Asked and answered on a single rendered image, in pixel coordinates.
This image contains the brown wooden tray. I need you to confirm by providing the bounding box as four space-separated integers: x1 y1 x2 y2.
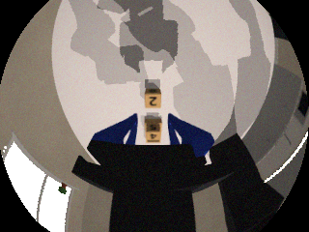
145 119 162 143

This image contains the brown cube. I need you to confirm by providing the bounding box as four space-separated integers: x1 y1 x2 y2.
147 125 160 140
145 89 161 108

